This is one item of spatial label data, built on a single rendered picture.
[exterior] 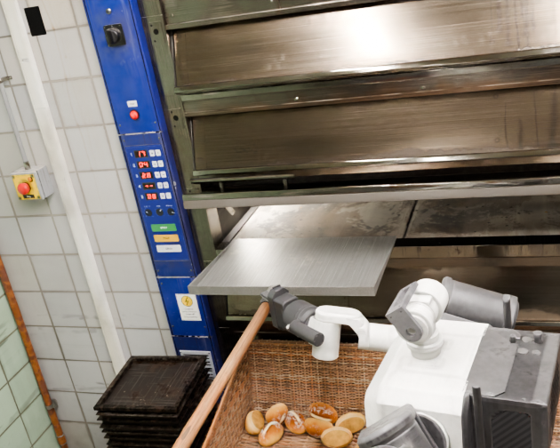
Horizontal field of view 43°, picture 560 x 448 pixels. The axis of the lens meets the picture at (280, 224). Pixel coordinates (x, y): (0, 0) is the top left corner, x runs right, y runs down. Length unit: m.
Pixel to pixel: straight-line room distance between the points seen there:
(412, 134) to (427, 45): 0.25
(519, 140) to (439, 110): 0.22
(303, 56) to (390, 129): 0.32
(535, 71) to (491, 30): 0.15
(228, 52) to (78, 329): 1.25
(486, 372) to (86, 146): 1.58
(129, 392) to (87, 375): 0.54
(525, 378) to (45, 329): 2.06
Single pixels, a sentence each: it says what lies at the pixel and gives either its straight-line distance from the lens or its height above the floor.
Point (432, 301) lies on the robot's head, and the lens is 1.22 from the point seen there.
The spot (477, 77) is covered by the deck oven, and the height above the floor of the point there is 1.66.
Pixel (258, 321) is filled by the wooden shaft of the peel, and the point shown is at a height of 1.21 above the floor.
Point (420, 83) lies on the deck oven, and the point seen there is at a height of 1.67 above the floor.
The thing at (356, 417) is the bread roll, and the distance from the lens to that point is 2.35.
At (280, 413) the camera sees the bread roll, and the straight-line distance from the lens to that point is 2.40.
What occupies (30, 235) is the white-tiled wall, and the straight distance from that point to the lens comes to 2.69.
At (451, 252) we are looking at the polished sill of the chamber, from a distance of 2.13.
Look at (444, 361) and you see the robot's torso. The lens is 1.24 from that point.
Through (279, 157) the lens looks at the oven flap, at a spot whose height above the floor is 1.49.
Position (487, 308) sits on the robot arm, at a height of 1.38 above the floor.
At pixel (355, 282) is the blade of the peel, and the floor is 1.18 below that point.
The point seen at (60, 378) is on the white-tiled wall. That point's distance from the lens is 3.00.
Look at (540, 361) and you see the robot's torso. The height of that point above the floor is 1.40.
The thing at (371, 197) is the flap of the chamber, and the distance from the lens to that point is 1.93.
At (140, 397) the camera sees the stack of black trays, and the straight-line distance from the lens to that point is 2.35.
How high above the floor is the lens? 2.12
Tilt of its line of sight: 23 degrees down
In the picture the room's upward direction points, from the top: 10 degrees counter-clockwise
